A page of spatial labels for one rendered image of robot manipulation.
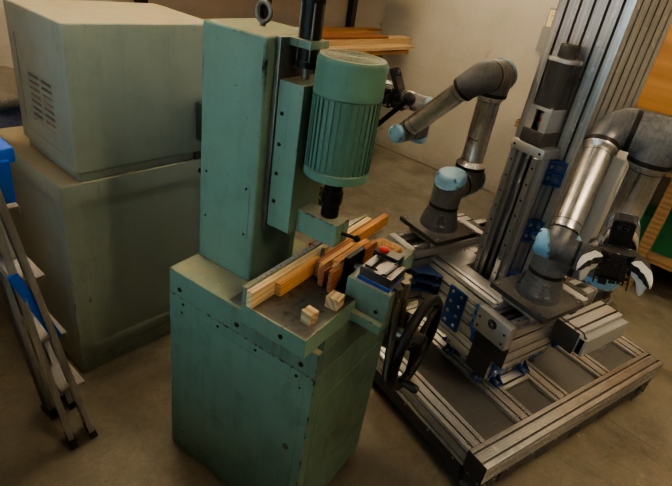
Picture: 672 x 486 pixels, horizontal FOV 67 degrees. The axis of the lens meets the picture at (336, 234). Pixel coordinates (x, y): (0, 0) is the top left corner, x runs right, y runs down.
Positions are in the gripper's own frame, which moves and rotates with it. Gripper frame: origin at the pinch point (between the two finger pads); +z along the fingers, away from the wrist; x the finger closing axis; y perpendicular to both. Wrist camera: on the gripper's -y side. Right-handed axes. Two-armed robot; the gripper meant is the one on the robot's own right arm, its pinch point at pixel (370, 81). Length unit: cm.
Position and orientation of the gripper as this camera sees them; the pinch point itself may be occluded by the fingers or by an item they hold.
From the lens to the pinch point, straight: 236.1
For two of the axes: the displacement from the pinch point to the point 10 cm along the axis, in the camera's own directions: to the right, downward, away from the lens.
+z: -7.3, -4.2, 5.4
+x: 6.8, -3.9, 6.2
